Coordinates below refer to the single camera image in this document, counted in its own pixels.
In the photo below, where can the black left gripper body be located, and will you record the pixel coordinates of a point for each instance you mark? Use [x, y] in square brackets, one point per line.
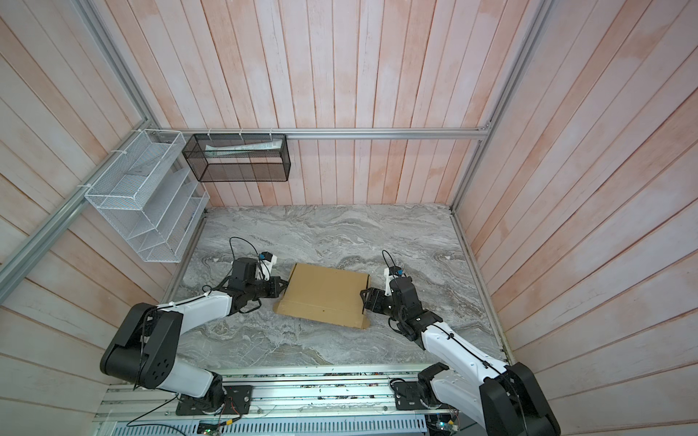
[266, 289]

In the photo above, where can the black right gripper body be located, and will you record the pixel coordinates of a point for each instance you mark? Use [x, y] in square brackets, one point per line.
[395, 311]

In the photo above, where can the brown cardboard box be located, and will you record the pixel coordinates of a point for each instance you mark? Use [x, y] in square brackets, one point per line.
[325, 295]

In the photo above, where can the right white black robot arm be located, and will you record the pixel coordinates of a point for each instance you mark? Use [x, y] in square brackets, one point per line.
[502, 398]

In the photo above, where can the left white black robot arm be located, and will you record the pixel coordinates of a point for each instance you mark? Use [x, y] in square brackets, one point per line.
[144, 349]

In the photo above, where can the right green circuit board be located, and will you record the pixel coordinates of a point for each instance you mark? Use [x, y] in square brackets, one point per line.
[438, 425]

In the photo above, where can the green circuit board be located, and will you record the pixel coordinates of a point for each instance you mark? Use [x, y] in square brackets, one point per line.
[209, 429]
[438, 425]

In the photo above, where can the white paper in black basket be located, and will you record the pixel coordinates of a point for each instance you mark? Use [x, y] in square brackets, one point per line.
[254, 150]

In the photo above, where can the left green circuit board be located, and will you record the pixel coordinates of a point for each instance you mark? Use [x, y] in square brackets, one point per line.
[209, 429]

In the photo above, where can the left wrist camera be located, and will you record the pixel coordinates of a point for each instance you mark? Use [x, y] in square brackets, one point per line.
[266, 262]

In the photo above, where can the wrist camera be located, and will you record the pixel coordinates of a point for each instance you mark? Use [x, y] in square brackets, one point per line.
[391, 273]
[266, 262]

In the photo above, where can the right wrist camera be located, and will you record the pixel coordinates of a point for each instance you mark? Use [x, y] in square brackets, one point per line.
[391, 273]

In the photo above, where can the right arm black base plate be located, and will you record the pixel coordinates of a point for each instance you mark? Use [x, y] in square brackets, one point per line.
[413, 396]

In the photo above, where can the aluminium mounting rail frame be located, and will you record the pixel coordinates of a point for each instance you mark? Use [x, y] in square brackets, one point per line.
[304, 391]

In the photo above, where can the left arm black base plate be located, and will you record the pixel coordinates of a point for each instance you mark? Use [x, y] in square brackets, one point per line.
[224, 398]

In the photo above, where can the white slotted cable duct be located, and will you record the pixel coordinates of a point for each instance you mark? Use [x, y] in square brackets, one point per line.
[409, 424]

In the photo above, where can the black wire mesh basket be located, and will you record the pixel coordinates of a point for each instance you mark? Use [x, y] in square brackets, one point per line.
[268, 169]

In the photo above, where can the white wire mesh shelf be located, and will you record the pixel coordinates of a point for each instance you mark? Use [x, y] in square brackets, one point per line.
[151, 200]

